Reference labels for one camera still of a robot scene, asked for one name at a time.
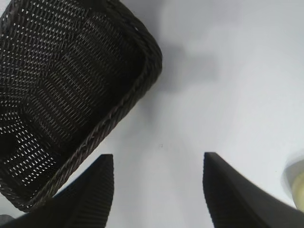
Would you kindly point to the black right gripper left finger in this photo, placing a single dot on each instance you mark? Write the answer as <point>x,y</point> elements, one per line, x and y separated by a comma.
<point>85,204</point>

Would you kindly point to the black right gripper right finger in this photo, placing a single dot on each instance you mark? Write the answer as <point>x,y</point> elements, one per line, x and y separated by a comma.
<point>237,204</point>

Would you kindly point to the pale yellow egg yolk pastry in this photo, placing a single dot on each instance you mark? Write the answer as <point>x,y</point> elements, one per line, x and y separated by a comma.
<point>299,190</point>

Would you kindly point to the dark brown wicker basket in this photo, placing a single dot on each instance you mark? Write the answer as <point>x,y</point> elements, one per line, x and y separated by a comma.
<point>59,71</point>

